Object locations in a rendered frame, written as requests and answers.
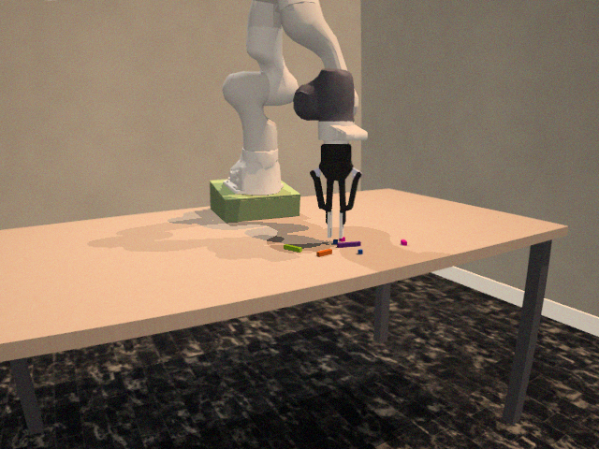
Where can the purple rod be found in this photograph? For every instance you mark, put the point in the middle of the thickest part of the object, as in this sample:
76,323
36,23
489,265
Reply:
348,244

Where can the lime green rod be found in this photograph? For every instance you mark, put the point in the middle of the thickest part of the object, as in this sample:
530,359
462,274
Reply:
292,248

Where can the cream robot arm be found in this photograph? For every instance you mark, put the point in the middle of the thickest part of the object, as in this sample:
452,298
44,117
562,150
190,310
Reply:
331,96

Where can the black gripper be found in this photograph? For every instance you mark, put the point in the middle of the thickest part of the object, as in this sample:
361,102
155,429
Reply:
335,171

